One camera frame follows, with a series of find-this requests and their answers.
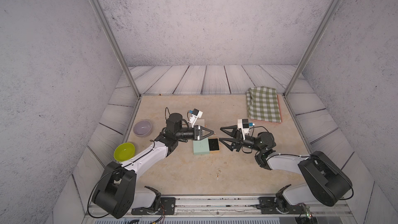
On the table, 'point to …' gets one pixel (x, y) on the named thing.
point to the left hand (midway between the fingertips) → (213, 135)
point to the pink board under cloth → (280, 113)
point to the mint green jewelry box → (201, 146)
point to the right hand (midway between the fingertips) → (222, 136)
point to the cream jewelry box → (200, 122)
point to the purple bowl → (142, 128)
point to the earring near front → (217, 176)
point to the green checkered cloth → (262, 104)
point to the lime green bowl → (124, 152)
